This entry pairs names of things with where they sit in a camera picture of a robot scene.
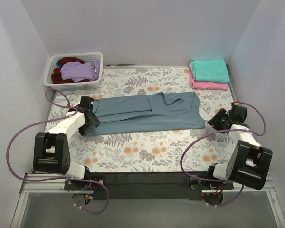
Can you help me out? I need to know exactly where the lilac t-shirt in basket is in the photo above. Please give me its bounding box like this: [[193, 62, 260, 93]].
[[60, 60, 101, 82]]

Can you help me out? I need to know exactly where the dark red garment in basket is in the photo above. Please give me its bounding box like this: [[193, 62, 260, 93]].
[[51, 57, 85, 84]]

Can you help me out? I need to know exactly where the folded pink t-shirt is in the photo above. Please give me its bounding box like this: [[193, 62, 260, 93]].
[[188, 64, 228, 91]]

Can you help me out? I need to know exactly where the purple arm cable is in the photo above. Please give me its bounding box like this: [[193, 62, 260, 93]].
[[180, 101, 267, 208], [6, 89, 110, 215]]

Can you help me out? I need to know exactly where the floral patterned table mat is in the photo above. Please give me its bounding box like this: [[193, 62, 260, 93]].
[[49, 67, 235, 172]]

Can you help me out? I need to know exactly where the blue-grey t-shirt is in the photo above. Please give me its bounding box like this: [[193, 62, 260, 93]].
[[87, 92, 205, 136]]

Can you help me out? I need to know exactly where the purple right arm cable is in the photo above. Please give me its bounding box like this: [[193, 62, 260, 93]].
[[180, 101, 267, 208]]

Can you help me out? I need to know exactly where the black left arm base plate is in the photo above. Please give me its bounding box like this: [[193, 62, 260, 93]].
[[64, 175, 107, 191]]

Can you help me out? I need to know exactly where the white plastic laundry basket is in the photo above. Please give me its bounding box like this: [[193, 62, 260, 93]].
[[43, 52, 104, 91]]

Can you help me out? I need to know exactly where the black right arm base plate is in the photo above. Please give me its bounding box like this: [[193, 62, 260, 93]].
[[184, 176, 234, 190]]

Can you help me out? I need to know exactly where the folded teal t-shirt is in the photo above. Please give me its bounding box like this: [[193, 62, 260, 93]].
[[190, 59, 230, 83]]

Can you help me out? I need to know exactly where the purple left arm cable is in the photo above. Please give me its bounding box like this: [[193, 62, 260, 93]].
[[6, 89, 110, 215]]

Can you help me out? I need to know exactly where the aluminium front frame rail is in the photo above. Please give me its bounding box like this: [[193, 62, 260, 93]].
[[21, 174, 276, 193]]

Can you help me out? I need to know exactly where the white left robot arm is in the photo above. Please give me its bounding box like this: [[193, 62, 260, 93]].
[[33, 96, 100, 179]]

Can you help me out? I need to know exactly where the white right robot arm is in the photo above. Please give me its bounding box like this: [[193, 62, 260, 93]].
[[207, 101, 273, 190]]

